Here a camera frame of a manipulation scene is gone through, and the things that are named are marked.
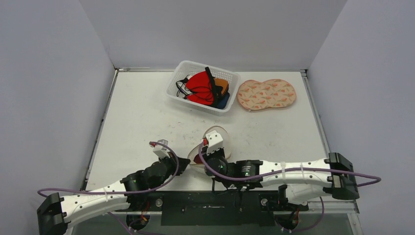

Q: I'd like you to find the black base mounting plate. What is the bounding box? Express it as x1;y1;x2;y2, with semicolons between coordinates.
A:
125;190;309;226

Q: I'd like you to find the orange bra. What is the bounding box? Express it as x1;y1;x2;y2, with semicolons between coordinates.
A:
214;78;229;96

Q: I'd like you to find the white round mesh laundry bag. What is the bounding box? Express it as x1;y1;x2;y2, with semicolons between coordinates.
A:
187;125;231;175

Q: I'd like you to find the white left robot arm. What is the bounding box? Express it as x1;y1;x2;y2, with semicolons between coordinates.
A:
37;157;190;235

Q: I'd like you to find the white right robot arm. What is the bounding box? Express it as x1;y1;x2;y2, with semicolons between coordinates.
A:
198;146;360;210

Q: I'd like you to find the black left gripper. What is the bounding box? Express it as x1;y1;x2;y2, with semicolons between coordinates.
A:
151;151;190;191

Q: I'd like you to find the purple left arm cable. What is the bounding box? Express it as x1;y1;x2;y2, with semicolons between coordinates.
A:
37;141;180;198

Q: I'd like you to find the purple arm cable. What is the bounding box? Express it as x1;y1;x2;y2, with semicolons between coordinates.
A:
37;141;180;198
198;140;382;188

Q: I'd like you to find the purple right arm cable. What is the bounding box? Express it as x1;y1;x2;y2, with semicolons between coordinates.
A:
198;140;382;188

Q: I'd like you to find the dark red garment inside bag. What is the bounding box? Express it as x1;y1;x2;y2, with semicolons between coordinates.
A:
193;155;203;164

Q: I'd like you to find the white plastic basket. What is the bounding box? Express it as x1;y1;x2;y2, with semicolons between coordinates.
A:
165;60;241;116

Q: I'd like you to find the black and white bra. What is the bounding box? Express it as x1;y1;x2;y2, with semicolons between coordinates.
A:
175;75;193;99

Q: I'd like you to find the navy blue bra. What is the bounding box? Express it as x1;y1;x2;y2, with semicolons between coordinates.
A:
214;92;230;109

